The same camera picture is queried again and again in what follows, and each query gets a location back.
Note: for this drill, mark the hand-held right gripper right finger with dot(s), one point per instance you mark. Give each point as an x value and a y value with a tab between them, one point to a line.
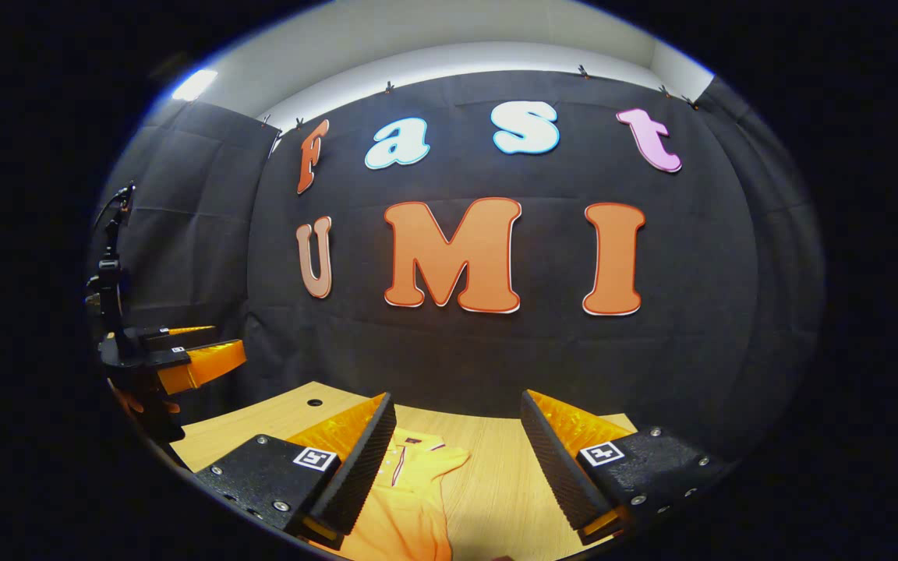
554	467

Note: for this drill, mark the black backdrop cloth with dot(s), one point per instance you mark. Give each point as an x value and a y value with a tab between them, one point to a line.
449	351

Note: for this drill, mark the orange T-shirt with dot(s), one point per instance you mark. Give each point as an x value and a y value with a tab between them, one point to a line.
410	506

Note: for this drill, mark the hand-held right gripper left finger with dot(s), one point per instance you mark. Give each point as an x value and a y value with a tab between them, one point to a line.
363	467

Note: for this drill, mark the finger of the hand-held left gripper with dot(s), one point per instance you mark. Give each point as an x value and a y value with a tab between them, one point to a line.
211	362
184	331

